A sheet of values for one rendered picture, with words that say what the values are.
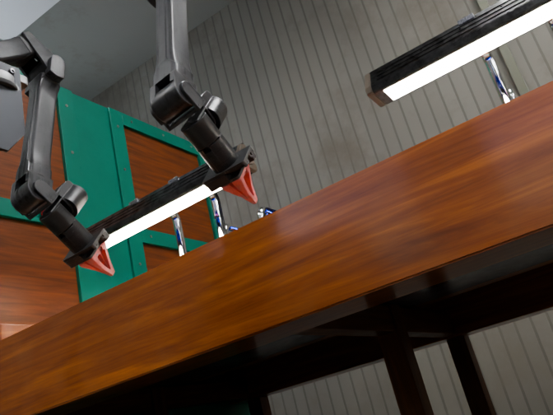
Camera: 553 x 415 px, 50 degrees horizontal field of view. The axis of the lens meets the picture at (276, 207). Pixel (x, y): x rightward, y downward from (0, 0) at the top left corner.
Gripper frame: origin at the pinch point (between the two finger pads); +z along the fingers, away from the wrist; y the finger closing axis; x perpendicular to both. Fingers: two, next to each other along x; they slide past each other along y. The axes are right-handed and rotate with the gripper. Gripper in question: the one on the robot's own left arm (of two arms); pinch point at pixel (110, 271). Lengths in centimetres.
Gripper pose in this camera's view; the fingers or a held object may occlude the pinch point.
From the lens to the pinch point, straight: 142.3
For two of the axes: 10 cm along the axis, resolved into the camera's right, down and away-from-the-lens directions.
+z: 5.7, 7.2, 4.0
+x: -1.6, 5.7, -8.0
